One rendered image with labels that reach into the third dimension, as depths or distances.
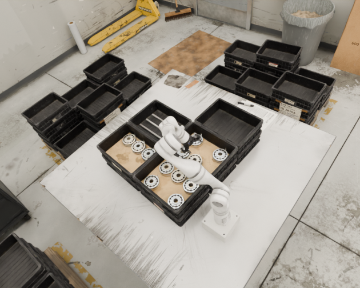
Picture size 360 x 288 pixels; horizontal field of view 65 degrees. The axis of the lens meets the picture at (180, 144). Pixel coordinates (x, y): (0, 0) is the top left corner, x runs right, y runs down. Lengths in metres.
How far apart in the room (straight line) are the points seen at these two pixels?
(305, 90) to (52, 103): 2.62
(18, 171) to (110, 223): 1.89
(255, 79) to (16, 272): 2.74
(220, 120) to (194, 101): 0.44
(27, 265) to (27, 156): 1.64
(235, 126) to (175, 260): 1.02
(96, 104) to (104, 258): 1.51
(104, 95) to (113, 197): 1.41
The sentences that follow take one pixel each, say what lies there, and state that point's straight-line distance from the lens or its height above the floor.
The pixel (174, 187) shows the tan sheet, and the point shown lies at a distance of 1.84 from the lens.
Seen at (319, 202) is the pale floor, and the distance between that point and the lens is 2.83.
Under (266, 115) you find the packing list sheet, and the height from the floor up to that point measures 0.70.
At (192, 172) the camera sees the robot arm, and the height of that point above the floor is 1.30.
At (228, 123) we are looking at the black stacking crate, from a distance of 2.14.
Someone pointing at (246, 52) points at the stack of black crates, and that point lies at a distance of 3.61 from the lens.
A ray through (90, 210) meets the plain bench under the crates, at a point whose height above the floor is 0.70.
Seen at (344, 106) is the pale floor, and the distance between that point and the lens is 3.67.
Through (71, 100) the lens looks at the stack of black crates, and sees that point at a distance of 3.47.
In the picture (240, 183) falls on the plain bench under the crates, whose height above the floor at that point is 0.70.
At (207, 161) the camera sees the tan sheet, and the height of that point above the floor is 0.83.
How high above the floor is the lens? 2.41
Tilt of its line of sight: 51 degrees down
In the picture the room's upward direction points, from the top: 11 degrees counter-clockwise
